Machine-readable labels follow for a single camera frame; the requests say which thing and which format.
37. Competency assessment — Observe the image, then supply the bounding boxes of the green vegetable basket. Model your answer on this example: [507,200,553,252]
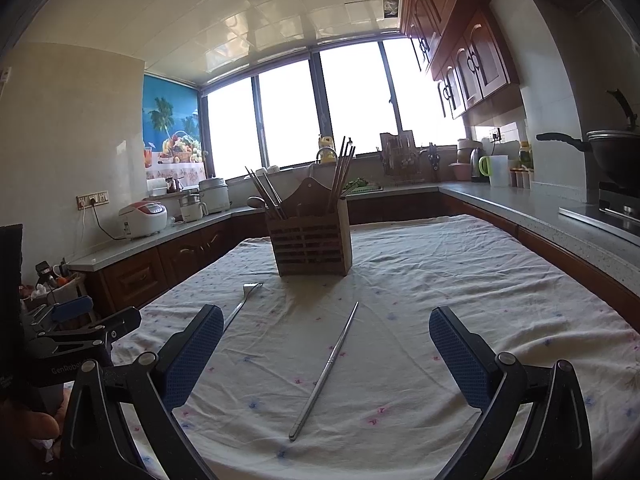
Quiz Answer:
[342,176,384,196]

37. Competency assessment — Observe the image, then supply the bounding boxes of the black power cable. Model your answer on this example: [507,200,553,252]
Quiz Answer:
[92,205,126,242]

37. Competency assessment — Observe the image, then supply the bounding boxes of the small white kettle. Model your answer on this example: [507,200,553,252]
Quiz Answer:
[179,195,208,224]

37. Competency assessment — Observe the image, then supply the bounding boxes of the beige jar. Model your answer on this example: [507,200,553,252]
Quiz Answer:
[457,139,484,163]

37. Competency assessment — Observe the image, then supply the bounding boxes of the white pitcher green handle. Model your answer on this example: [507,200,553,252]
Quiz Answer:
[479,155,510,188]

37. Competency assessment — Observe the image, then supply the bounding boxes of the wooden upper cabinets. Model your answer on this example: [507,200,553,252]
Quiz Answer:
[400,0,524,121]

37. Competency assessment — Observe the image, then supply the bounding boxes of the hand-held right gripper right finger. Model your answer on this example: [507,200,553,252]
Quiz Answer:
[429,306,593,480]

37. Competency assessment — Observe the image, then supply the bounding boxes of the wooden utensil holder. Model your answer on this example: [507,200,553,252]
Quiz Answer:
[265,177,353,277]

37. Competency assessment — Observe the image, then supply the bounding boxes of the dish rack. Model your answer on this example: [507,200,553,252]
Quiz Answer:
[379,131,421,186]

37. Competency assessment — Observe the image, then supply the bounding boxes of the white electric pot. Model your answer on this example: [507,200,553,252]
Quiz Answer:
[198,176,232,214]

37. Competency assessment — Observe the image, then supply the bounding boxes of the white dotted tablecloth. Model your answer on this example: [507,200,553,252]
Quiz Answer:
[110,214,640,480]

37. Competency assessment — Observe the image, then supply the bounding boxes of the gas stove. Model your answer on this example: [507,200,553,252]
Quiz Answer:
[559,180,640,234]

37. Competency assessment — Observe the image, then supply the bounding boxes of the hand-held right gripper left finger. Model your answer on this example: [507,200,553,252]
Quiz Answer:
[60,304,225,480]

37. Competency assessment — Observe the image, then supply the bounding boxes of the large kitchen window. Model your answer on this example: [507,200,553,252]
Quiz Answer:
[200,35,469,181]

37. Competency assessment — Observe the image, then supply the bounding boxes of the grey kitchen countertop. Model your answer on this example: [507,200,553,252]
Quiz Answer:
[67,182,640,282]

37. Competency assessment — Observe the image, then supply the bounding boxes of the wooden lower cabinets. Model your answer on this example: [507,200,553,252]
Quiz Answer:
[95,192,640,322]

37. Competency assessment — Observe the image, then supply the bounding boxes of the knife and scissors holder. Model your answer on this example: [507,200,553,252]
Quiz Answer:
[425,142,444,184]

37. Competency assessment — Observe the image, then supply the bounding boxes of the red and white rice cooker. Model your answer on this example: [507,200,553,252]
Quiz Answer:
[119,201,168,240]

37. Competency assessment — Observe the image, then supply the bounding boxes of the metal chopstick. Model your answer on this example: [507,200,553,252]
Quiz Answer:
[288,301,360,442]
[264,172,287,212]
[256,169,284,219]
[245,166,280,220]

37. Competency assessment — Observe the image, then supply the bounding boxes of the wooden cabinets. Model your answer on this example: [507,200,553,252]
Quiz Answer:
[95,192,640,322]
[400,0,524,121]

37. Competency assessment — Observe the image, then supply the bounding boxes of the steel fork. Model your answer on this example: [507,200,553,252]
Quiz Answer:
[222,282,264,333]

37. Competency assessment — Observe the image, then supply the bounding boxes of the tropical fruit wall poster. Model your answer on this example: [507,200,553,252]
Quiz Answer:
[142,75,206,181]

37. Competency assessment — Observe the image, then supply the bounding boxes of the steel electric kettle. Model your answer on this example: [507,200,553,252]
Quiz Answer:
[470,147,489,182]

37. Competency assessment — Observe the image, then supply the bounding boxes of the black wok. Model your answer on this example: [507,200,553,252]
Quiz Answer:
[536,89,640,187]

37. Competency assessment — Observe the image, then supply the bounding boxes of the person's left hand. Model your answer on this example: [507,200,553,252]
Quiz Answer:
[0,400,63,456]

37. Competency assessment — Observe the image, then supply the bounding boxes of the wall socket strip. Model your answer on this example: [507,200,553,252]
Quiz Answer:
[76,191,110,211]

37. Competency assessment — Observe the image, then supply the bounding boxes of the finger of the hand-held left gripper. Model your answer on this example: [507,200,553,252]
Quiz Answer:
[27,306,142,348]
[50,296,94,323]

